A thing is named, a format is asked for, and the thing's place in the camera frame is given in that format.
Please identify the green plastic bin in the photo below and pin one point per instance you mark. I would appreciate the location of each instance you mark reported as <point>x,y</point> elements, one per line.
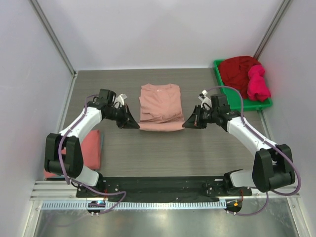
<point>234,99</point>

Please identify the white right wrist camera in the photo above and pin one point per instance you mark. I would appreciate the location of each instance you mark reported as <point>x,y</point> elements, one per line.
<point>205,100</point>

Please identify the right aluminium corner post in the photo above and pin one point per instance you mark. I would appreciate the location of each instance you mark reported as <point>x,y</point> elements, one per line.
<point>277,18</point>

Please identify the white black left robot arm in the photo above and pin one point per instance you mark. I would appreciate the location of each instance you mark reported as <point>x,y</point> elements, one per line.
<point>96,108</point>

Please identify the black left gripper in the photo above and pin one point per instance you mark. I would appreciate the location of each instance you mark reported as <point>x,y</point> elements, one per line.
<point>127,121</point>

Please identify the white slotted cable duct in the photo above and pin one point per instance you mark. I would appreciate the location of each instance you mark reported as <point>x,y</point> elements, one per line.
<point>97,205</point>

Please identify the dark red t shirt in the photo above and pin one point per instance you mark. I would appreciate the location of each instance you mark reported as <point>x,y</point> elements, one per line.
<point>234,72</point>

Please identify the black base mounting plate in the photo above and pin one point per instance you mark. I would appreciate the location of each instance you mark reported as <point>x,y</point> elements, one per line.
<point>207,186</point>

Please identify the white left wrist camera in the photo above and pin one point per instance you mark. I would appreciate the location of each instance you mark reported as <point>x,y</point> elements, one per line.
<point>120,101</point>

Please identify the magenta t shirt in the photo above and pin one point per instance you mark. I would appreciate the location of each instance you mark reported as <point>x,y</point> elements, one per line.
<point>257,89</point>

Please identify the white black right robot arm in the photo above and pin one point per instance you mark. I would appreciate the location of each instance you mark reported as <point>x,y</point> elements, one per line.
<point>272,167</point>

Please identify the aluminium front frame rail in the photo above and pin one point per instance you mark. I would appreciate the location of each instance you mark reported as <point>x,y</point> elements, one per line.
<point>59,190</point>

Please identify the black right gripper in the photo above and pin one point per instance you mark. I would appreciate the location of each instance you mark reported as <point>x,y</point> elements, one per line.
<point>199,116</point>

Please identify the aluminium corner post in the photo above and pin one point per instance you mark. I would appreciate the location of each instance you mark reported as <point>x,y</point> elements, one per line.
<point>52,35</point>
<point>277,18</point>

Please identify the pink printed t shirt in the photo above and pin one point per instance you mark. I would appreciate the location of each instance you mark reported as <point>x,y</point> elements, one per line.
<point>161,108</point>

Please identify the folded salmon t shirt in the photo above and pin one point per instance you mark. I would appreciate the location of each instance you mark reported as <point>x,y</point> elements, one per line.
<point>74,154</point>

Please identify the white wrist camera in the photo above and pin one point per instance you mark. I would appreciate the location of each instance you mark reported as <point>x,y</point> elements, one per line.
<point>205,100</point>
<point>120,101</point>

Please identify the left aluminium corner post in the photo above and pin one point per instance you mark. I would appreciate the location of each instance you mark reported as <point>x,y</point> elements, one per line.
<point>52,35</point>

